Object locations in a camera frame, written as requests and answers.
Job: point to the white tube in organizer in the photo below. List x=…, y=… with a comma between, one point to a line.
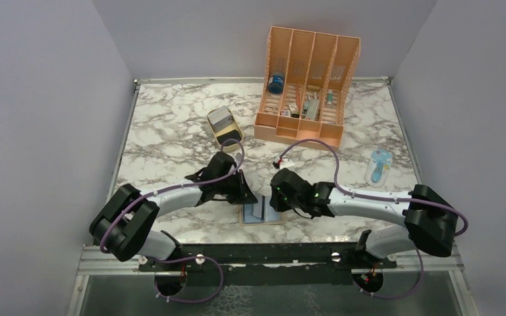
x=329, y=101

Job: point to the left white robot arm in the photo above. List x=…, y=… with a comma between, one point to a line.
x=123, y=227

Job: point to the white card stack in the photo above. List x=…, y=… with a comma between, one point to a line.
x=220, y=118

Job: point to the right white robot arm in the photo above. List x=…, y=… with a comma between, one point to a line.
x=419, y=218

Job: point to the small items in organizer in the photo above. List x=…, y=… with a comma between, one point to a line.
x=292, y=107

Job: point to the blue round jar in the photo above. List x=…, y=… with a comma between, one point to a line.
x=276, y=82

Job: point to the blue packaged item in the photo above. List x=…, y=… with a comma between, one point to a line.
x=379, y=166

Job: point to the beige leather card holder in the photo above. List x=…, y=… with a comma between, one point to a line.
x=248, y=214

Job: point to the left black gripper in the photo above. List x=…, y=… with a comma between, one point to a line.
x=244, y=193

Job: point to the orange plastic desk organizer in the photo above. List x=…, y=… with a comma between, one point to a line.
x=311, y=61

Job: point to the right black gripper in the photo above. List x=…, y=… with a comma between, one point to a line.
x=275, y=201

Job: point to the beige tray with cards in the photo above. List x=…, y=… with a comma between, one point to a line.
x=231, y=132

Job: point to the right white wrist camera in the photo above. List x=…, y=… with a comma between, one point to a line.
x=286, y=164

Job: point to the black mounting base rail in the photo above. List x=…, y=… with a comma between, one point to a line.
x=335, y=263

